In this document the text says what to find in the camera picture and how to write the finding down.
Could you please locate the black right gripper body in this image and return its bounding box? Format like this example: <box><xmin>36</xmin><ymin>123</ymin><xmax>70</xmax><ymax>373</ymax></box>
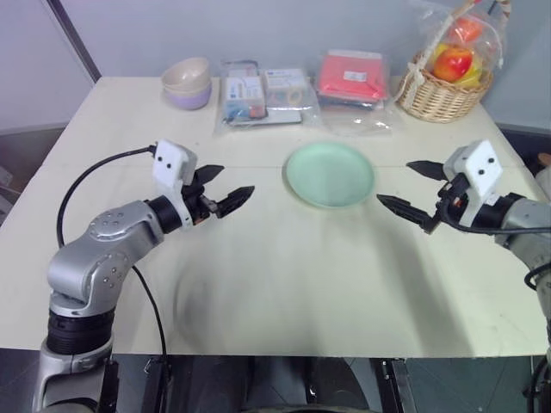
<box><xmin>434</xmin><ymin>172</ymin><xmax>470</xmax><ymax>224</ymax></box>

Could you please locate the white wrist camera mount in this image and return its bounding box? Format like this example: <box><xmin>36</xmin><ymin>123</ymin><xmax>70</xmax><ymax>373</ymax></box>
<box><xmin>152</xmin><ymin>139</ymin><xmax>200</xmax><ymax>230</ymax></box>
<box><xmin>443</xmin><ymin>139</ymin><xmax>505</xmax><ymax>227</ymax></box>

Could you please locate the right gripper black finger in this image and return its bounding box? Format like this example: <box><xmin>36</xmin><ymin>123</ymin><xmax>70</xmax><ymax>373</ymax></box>
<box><xmin>375</xmin><ymin>194</ymin><xmax>443</xmax><ymax>236</ymax></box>
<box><xmin>406</xmin><ymin>159</ymin><xmax>449</xmax><ymax>182</ymax></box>

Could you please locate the light green round plate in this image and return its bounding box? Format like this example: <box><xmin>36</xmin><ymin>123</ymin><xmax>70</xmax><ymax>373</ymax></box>
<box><xmin>282</xmin><ymin>141</ymin><xmax>376</xmax><ymax>210</ymax></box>

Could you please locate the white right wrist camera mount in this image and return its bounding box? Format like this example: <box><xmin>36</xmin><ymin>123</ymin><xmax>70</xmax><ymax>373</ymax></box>
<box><xmin>443</xmin><ymin>139</ymin><xmax>505</xmax><ymax>227</ymax></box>

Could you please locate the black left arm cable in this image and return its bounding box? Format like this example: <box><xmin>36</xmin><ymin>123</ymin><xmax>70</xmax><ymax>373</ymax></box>
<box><xmin>55</xmin><ymin>145</ymin><xmax>169</xmax><ymax>358</ymax></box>

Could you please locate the red yellow apple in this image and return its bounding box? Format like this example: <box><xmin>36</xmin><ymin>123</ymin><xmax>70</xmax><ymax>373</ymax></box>
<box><xmin>432</xmin><ymin>46</ymin><xmax>474</xmax><ymax>83</ymax></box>

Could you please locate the black metal table bracket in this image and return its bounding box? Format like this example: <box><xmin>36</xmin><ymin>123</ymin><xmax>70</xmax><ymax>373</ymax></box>
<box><xmin>143</xmin><ymin>355</ymin><xmax>174</xmax><ymax>413</ymax></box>
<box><xmin>377</xmin><ymin>356</ymin><xmax>409</xmax><ymax>413</ymax></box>

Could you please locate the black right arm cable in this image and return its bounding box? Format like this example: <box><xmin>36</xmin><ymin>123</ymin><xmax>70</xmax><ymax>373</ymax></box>
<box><xmin>447</xmin><ymin>213</ymin><xmax>551</xmax><ymax>290</ymax></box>

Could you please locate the bagged colourful rings pack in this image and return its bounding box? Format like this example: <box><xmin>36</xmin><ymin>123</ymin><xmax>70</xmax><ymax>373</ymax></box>
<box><xmin>261</xmin><ymin>66</ymin><xmax>323</xmax><ymax>126</ymax></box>

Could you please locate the red object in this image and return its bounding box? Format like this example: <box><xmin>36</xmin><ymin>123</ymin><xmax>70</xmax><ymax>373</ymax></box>
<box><xmin>449</xmin><ymin>15</ymin><xmax>484</xmax><ymax>45</ymax></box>

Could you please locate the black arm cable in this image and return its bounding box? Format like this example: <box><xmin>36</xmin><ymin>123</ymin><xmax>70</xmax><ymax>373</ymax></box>
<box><xmin>55</xmin><ymin>145</ymin><xmax>169</xmax><ymax>358</ymax></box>
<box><xmin>447</xmin><ymin>213</ymin><xmax>551</xmax><ymax>290</ymax></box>

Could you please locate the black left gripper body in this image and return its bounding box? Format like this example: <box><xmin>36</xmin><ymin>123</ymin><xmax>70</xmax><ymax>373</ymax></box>
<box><xmin>183</xmin><ymin>169</ymin><xmax>221</xmax><ymax>226</ymax></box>

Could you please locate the beige bowl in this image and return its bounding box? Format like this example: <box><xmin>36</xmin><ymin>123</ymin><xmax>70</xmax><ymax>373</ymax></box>
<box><xmin>161</xmin><ymin>57</ymin><xmax>212</xmax><ymax>94</ymax></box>

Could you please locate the clear empty plastic bag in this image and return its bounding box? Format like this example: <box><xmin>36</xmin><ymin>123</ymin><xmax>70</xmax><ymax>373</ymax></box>
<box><xmin>320</xmin><ymin>97</ymin><xmax>393</xmax><ymax>138</ymax></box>

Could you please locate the bagged red cloth pack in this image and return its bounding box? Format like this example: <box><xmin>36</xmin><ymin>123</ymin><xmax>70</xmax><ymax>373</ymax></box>
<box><xmin>315</xmin><ymin>50</ymin><xmax>392</xmax><ymax>114</ymax></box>

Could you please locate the woven wicker basket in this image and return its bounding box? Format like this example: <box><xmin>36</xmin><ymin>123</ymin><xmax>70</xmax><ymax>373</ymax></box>
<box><xmin>394</xmin><ymin>50</ymin><xmax>494</xmax><ymax>124</ymax></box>

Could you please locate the clear bag of small boxes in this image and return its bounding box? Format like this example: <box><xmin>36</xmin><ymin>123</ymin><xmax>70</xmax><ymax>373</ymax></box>
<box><xmin>214</xmin><ymin>59</ymin><xmax>271</xmax><ymax>135</ymax></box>

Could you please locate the grey metal wall post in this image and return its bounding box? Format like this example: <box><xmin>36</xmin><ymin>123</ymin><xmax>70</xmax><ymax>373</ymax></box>
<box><xmin>54</xmin><ymin>0</ymin><xmax>103</xmax><ymax>83</ymax></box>

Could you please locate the purple bowl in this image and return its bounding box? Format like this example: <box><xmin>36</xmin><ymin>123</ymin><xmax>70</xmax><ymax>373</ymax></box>
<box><xmin>163</xmin><ymin>80</ymin><xmax>214</xmax><ymax>111</ymax></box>

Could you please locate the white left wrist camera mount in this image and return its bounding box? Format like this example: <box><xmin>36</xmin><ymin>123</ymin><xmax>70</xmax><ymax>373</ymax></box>
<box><xmin>152</xmin><ymin>139</ymin><xmax>200</xmax><ymax>230</ymax></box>

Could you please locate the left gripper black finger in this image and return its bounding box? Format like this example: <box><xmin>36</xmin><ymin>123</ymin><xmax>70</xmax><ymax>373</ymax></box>
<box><xmin>214</xmin><ymin>185</ymin><xmax>257</xmax><ymax>219</ymax></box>
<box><xmin>195</xmin><ymin>164</ymin><xmax>226</xmax><ymax>186</ymax></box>

